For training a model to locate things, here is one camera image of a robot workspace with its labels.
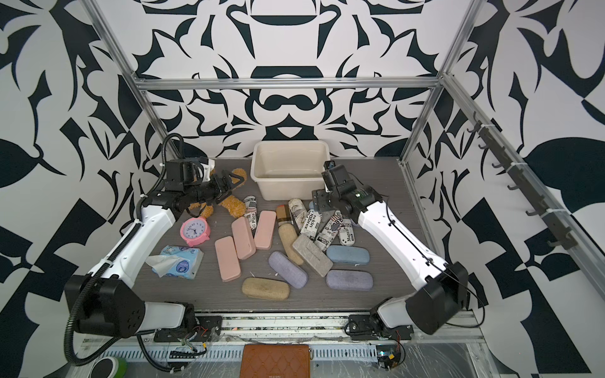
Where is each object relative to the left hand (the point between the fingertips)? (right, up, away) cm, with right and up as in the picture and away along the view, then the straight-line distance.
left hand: (235, 181), depth 79 cm
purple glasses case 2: (+37, -33, +2) cm, 50 cm away
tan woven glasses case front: (+10, -36, 0) cm, 37 cm away
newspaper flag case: (+31, -20, +10) cm, 39 cm away
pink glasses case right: (+7, -19, +15) cm, 25 cm away
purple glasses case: (+19, -31, +2) cm, 36 cm away
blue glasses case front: (+39, -27, +8) cm, 48 cm away
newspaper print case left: (+1, -12, +17) cm, 21 cm away
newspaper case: (+39, -20, +12) cm, 45 cm away
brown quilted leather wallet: (+15, -51, -12) cm, 54 cm away
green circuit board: (+48, -52, -8) cm, 71 cm away
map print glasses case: (+20, -12, +19) cm, 30 cm away
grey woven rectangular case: (+27, -26, +5) cm, 38 cm away
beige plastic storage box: (+16, +6, +36) cm, 40 cm away
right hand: (+30, -4, 0) cm, 30 cm away
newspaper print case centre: (+26, -16, +12) cm, 32 cm away
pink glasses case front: (-6, -29, +10) cm, 31 cm away
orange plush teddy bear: (-5, -10, +17) cm, 20 cm away
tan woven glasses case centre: (+17, -20, +10) cm, 28 cm away
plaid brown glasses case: (+14, -12, +18) cm, 26 cm away
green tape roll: (-29, -55, -11) cm, 63 cm away
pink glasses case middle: (0, -22, +12) cm, 25 cm away
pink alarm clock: (-19, -19, +13) cm, 30 cm away
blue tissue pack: (-20, -27, +2) cm, 34 cm away
